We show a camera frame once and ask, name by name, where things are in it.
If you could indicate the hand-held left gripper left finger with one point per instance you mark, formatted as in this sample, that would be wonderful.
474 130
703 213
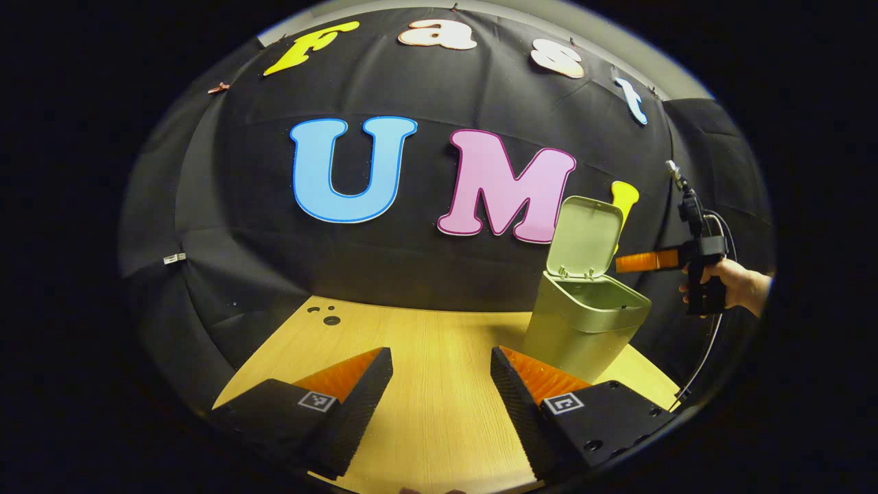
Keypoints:
350 412

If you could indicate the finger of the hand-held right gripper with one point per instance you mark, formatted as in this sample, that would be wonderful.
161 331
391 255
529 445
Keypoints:
648 261

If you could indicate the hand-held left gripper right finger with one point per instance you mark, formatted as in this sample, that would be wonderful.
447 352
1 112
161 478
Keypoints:
521 412

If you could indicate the light green desktop garbage bin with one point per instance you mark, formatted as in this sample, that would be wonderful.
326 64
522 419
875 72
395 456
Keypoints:
583 329

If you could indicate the wooden desktop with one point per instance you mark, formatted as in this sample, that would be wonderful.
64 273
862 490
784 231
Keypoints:
439 384

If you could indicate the black backdrop cloth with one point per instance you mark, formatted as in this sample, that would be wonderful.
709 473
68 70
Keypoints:
411 261

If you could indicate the silver cloth clip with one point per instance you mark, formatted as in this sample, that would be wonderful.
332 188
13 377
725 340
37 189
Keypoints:
174 259

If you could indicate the copper cloth clip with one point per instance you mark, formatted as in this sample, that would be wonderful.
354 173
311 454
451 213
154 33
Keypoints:
218 88

